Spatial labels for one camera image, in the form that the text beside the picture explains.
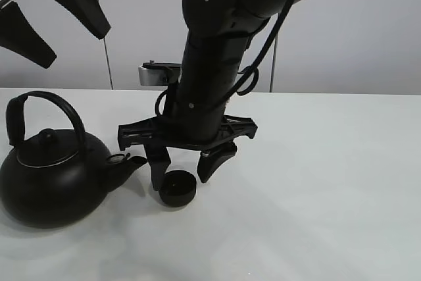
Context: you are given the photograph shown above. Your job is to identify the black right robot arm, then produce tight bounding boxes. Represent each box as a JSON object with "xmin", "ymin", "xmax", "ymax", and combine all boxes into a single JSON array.
[{"xmin": 118, "ymin": 0, "xmax": 301, "ymax": 191}]

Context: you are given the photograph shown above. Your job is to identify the small black teacup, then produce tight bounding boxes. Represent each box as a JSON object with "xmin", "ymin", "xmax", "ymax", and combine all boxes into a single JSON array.
[{"xmin": 158, "ymin": 170, "xmax": 197, "ymax": 208}]

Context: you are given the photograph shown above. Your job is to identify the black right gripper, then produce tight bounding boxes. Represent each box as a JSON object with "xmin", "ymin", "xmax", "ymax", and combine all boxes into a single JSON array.
[{"xmin": 117, "ymin": 115, "xmax": 257, "ymax": 191}]

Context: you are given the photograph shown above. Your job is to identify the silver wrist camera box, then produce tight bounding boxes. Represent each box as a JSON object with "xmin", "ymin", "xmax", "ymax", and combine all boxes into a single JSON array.
[{"xmin": 138, "ymin": 60, "xmax": 181, "ymax": 87}]

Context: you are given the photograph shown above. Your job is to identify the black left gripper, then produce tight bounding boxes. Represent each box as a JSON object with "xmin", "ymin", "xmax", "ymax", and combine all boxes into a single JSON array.
[{"xmin": 1, "ymin": 0, "xmax": 111, "ymax": 68}]

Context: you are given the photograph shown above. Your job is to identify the black teapot with handle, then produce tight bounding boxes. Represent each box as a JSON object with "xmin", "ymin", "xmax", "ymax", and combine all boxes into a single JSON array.
[{"xmin": 1, "ymin": 91, "xmax": 147, "ymax": 228}]

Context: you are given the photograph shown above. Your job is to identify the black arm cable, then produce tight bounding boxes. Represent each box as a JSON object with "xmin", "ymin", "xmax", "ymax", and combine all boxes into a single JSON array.
[{"xmin": 235, "ymin": 0, "xmax": 316, "ymax": 97}]

